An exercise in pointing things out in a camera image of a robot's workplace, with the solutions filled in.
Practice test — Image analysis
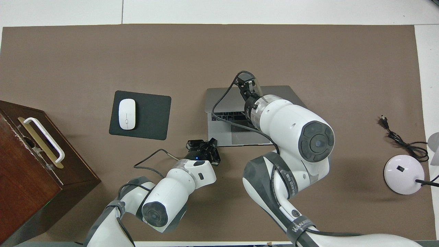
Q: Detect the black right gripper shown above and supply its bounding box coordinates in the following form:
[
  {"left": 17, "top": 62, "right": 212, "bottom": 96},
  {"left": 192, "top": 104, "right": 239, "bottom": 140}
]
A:
[{"left": 237, "top": 72, "right": 264, "bottom": 103}]

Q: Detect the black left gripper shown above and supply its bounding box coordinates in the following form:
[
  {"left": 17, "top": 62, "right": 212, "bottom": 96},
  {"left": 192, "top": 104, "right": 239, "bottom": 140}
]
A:
[{"left": 185, "top": 137, "right": 221, "bottom": 166}]

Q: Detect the grey Apple laptop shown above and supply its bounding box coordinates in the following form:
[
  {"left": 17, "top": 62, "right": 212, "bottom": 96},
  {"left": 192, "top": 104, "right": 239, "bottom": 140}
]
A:
[{"left": 205, "top": 85, "right": 308, "bottom": 147}]

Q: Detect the brown table mat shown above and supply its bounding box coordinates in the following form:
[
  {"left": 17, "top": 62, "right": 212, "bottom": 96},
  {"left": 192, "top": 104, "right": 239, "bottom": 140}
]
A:
[{"left": 0, "top": 24, "right": 437, "bottom": 242}]

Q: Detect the black mouse pad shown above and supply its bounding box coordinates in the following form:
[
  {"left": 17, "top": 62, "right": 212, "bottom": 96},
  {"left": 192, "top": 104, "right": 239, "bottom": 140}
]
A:
[{"left": 109, "top": 90, "right": 172, "bottom": 141}]

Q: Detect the white computer mouse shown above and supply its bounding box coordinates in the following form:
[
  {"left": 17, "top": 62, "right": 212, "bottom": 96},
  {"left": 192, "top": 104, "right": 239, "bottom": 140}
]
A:
[{"left": 118, "top": 98, "right": 137, "bottom": 130}]

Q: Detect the white desk lamp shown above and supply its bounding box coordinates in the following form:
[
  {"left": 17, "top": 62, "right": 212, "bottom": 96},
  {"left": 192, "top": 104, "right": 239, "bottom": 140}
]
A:
[{"left": 383, "top": 132, "right": 439, "bottom": 195}]

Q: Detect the dark brown wooden box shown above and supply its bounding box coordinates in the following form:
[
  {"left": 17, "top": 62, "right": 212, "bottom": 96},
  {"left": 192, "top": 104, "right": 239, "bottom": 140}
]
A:
[{"left": 0, "top": 100, "right": 102, "bottom": 247}]

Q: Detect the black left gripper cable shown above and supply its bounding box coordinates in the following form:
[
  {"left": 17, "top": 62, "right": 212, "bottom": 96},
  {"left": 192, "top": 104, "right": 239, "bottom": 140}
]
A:
[{"left": 133, "top": 148, "right": 179, "bottom": 179}]

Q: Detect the black lamp power cable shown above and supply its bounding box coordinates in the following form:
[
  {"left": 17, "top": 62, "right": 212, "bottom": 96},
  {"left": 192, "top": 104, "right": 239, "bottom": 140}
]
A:
[{"left": 380, "top": 116, "right": 430, "bottom": 162}]

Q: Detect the brass box handle plate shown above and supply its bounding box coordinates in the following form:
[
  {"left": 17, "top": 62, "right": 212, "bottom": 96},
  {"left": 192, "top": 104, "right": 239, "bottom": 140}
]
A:
[{"left": 17, "top": 117, "right": 64, "bottom": 169}]

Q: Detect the white box handle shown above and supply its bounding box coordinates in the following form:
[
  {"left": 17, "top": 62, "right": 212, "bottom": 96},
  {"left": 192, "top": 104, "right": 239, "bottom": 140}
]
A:
[{"left": 23, "top": 117, "right": 66, "bottom": 163}]

